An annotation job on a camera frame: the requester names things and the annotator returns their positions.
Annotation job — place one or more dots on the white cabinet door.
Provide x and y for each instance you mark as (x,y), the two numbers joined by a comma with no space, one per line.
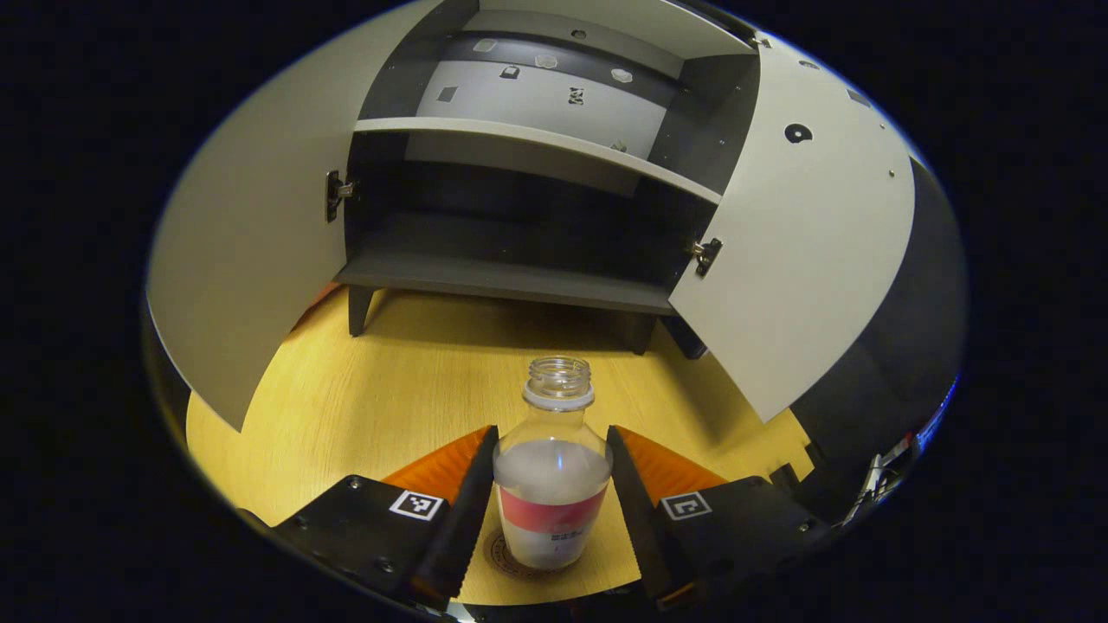
(805,242)
(260,216)

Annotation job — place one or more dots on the metal door hinge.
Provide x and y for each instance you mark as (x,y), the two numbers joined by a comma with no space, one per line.
(334,195)
(707,256)

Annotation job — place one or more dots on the white cabinet shelf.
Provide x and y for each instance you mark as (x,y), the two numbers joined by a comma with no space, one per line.
(537,143)

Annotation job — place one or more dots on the clear bottle red label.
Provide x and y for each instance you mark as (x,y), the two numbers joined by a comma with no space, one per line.
(554,484)

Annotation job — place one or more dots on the white and grey cabinet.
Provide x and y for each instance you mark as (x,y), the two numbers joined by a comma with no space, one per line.
(519,242)

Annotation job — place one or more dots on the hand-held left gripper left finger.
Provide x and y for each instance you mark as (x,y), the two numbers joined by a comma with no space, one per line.
(459,519)

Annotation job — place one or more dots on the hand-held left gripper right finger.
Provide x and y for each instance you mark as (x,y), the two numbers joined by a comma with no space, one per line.
(636,519)

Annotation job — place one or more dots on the round brown coaster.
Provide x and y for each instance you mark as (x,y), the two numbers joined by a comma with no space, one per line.
(498,554)

